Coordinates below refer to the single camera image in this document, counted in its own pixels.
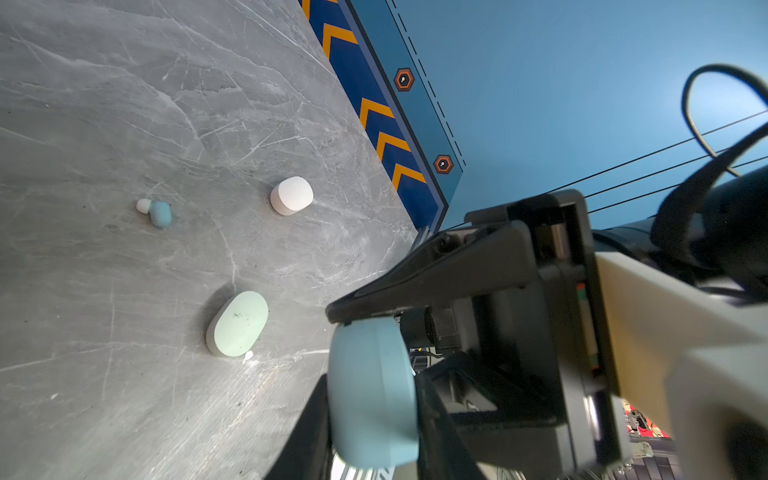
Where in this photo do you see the mint green charging case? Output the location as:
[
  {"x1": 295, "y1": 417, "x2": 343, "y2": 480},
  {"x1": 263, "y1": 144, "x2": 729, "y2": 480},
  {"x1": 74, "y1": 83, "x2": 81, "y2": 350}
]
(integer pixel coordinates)
[{"x1": 205, "y1": 291, "x2": 269, "y2": 358}]

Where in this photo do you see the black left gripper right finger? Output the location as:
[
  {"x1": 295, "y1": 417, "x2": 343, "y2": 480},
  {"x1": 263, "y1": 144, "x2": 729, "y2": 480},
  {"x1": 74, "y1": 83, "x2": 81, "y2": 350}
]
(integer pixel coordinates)
[{"x1": 415, "y1": 373, "x2": 485, "y2": 480}]

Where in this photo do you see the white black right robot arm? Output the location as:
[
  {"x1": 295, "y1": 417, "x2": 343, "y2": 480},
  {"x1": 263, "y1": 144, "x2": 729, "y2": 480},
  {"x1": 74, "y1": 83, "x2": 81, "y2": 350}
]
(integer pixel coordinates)
[{"x1": 294, "y1": 126, "x2": 767, "y2": 479}]

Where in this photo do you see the light blue charging case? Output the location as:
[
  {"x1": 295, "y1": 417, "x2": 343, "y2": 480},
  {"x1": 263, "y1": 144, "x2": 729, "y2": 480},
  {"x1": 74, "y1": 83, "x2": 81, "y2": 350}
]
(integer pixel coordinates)
[{"x1": 327, "y1": 318, "x2": 419, "y2": 469}]

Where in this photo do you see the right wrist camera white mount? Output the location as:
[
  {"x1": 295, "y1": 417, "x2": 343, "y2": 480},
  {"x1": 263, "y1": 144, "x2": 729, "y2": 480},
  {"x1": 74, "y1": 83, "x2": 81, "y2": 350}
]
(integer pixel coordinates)
[{"x1": 596, "y1": 253, "x2": 767, "y2": 479}]

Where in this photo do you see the white earbud charging case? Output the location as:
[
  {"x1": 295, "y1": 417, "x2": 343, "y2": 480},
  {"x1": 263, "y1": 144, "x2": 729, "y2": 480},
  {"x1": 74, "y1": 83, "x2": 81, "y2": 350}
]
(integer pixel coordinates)
[{"x1": 270, "y1": 176, "x2": 314, "y2": 216}]

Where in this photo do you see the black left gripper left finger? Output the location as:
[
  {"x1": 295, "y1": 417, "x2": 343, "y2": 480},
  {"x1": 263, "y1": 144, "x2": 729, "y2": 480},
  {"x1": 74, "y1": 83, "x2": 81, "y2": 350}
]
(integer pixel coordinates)
[{"x1": 265, "y1": 375, "x2": 332, "y2": 480}]

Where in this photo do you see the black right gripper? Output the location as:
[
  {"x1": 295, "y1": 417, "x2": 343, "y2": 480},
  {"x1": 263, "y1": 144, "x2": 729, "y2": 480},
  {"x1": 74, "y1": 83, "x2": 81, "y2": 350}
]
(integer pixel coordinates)
[{"x1": 326, "y1": 190, "x2": 631, "y2": 479}]

